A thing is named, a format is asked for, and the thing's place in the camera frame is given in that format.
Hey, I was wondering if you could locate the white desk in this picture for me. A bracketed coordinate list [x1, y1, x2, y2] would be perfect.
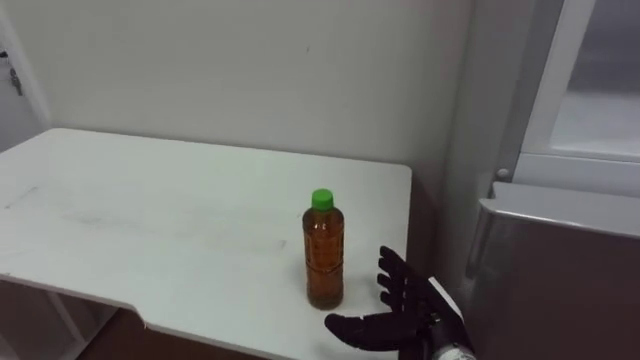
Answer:
[0, 127, 413, 360]

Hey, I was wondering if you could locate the white door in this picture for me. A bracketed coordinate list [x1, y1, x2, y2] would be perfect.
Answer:
[0, 9, 51, 154]

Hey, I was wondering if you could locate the tea bottle with green cap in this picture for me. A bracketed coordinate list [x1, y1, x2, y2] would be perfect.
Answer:
[301, 188, 346, 311]

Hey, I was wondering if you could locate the grey fridge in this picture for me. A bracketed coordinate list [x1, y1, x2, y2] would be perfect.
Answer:
[433, 0, 640, 360]

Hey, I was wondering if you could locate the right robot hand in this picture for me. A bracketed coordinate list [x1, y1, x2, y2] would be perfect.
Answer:
[323, 245, 475, 360]

